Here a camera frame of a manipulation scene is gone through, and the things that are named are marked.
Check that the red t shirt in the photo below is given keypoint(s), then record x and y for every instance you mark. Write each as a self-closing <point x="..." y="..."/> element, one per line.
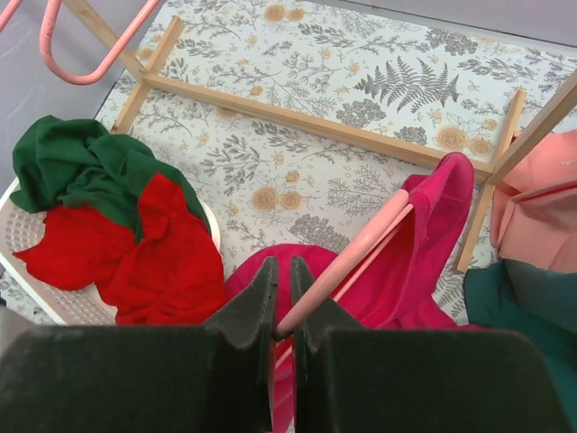
<point x="173" y="276"/>

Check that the magenta t shirt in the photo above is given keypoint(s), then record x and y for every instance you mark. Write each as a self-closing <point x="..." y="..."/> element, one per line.
<point x="395" y="290"/>

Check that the teal green shorts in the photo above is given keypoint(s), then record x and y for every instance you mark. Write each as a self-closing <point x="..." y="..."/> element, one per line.
<point x="539" y="304"/>

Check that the dark green t shirt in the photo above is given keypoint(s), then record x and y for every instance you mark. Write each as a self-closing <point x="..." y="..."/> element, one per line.
<point x="77" y="163"/>

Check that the white laundry basket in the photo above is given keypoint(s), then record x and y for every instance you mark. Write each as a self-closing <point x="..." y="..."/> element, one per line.
<point x="80" y="307"/>

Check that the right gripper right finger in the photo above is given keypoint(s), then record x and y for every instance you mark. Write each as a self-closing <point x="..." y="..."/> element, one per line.
<point x="353" y="379"/>

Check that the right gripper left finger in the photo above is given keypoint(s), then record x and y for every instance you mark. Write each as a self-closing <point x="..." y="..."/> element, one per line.
<point x="215" y="377"/>

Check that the small wooden clothes rack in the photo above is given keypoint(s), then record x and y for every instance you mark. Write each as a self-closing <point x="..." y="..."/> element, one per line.
<point x="510" y="151"/>

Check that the salmon pink shorts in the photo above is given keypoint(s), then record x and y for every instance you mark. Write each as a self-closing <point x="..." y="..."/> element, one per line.
<point x="533" y="216"/>

